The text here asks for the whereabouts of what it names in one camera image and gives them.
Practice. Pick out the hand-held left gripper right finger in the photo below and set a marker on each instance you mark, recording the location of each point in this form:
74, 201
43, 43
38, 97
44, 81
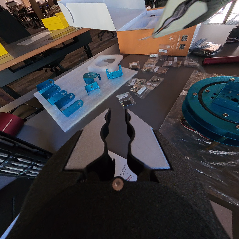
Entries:
149, 147

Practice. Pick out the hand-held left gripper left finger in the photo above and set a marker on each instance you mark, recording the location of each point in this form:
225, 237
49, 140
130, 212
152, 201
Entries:
87, 147

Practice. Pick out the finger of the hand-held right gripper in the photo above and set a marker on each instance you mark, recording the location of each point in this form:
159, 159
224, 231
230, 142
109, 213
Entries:
168, 11
186, 18

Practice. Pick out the white instruction manual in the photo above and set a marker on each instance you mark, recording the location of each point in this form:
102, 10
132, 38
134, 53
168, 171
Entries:
121, 168

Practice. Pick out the pile of small parts bags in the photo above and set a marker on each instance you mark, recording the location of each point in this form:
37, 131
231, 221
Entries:
149, 74

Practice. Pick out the teal round turntable base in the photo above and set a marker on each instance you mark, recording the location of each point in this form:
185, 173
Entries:
205, 104

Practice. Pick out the orange white cardboard box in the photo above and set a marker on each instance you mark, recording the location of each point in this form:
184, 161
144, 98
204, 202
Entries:
149, 43

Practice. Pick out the white foam sheet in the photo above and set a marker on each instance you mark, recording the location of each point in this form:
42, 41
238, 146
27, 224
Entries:
84, 104

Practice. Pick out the large clear plastic bag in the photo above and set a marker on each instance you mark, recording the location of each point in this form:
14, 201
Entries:
205, 168

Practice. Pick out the black screwdriver bit tray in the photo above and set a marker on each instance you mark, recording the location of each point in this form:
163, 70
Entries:
18, 158

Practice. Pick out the red metal case sleeve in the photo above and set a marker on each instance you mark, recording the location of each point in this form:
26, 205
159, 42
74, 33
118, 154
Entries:
11, 123

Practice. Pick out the wooden side table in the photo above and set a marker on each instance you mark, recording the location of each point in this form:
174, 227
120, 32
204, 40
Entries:
37, 46

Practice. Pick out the yellow plastic box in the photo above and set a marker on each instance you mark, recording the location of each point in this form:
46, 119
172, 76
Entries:
54, 22
2, 50

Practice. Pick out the dark monitor panel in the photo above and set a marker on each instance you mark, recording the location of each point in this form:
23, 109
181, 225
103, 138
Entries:
13, 28

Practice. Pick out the large blue U bracket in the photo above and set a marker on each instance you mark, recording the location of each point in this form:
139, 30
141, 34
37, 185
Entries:
44, 86
72, 108
57, 97

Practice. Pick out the small blue angled bracket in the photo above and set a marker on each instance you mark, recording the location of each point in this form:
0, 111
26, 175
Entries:
92, 88

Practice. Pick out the teal multi-hole bracket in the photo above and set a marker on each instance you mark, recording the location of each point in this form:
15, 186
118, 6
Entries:
91, 76

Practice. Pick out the short blue U bracket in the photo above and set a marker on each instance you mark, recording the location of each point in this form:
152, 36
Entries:
113, 75

